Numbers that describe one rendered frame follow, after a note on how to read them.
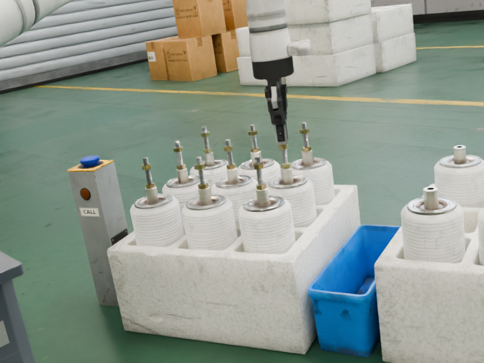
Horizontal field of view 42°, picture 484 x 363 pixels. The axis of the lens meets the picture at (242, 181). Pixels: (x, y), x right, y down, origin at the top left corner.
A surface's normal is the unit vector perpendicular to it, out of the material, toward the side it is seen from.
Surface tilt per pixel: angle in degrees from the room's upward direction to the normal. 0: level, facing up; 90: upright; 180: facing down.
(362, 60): 90
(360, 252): 88
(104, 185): 90
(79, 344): 0
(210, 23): 90
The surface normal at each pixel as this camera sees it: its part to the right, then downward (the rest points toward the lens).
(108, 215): 0.89, 0.00
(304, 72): -0.69, 0.31
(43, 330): -0.15, -0.94
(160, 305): -0.43, 0.33
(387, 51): 0.71, 0.11
